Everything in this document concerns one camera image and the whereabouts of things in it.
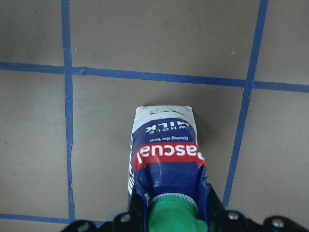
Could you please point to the blue white milk carton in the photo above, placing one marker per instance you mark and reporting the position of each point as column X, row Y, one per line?
column 167, row 170

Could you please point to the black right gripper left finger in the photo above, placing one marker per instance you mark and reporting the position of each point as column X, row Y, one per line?
column 134, row 219

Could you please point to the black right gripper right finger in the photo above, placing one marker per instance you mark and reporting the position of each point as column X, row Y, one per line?
column 219, row 219

